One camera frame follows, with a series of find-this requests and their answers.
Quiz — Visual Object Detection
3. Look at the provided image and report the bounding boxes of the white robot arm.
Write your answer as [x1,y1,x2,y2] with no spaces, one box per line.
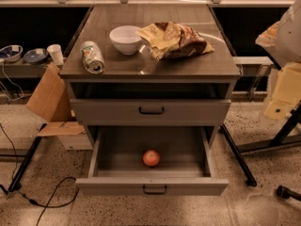
[255,0,301,120]

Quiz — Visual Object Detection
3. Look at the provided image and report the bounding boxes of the white paper cup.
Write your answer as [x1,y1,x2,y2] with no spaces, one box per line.
[47,44,64,65]

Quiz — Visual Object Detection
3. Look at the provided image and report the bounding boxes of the crushed soda can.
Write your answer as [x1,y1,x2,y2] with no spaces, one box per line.
[80,40,104,74]

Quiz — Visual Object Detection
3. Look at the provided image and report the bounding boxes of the white ceramic bowl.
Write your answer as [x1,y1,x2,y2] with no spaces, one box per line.
[109,25,142,56]

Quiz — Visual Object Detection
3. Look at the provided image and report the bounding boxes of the black caster wheel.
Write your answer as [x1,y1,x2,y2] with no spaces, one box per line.
[277,186,301,202]

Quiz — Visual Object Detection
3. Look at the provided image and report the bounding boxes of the yellow brown chip bag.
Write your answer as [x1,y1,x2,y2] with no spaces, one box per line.
[136,22,214,60]

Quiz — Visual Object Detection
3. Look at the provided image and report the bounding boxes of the open lower grey drawer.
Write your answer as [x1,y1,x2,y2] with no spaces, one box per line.
[76,126,229,196]

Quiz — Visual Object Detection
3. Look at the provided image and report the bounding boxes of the blue patterned bowl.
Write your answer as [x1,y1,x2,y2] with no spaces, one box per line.
[0,45,23,63]

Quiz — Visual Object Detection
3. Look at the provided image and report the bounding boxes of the black table leg frame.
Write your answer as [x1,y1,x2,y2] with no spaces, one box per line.
[219,101,301,187]

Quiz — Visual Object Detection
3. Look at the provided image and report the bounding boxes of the black left frame leg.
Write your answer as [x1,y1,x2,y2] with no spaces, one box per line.
[8,136,41,192]

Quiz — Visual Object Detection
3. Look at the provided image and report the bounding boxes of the grey drawer cabinet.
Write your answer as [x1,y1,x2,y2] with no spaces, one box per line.
[59,4,243,149]

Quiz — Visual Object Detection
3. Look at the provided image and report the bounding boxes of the brown cardboard box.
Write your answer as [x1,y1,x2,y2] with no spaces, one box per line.
[26,63,93,150]

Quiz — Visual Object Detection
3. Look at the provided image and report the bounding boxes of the blue patterned plate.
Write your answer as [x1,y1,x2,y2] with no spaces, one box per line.
[24,48,48,65]

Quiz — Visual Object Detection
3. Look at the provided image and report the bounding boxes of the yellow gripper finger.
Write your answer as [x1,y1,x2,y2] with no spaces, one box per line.
[263,62,301,120]

